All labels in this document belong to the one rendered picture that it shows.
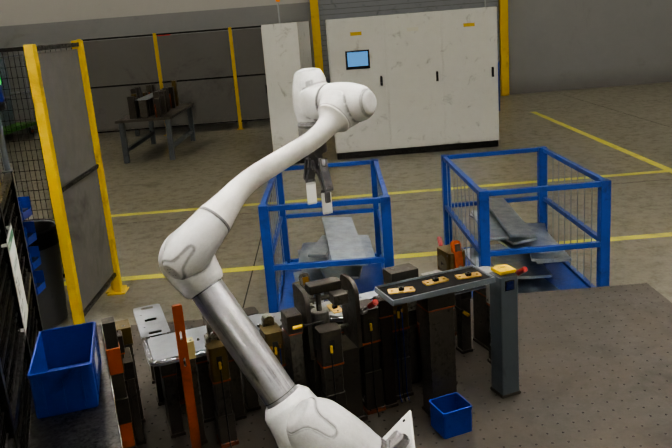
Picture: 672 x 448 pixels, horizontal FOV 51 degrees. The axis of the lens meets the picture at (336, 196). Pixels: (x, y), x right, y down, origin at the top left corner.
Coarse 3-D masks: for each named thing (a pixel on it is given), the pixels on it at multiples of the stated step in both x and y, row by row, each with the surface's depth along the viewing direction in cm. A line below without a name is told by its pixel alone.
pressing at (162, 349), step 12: (480, 288) 264; (276, 312) 255; (156, 336) 242; (168, 336) 241; (180, 336) 240; (192, 336) 240; (144, 348) 235; (156, 348) 233; (168, 348) 232; (204, 348) 230; (156, 360) 223; (168, 360) 223
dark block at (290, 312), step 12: (288, 312) 223; (288, 324) 220; (300, 324) 222; (288, 336) 223; (300, 336) 223; (288, 348) 225; (300, 348) 224; (288, 360) 228; (300, 360) 225; (288, 372) 230; (300, 372) 226; (300, 384) 226
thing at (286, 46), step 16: (272, 32) 981; (288, 32) 980; (304, 32) 1102; (272, 48) 986; (288, 48) 986; (304, 48) 1081; (272, 64) 992; (288, 64) 991; (304, 64) 1060; (272, 80) 997; (288, 80) 997; (272, 96) 1003; (288, 96) 1002; (272, 112) 1009; (288, 112) 1008; (272, 128) 1014; (288, 128) 1014; (304, 160) 1026
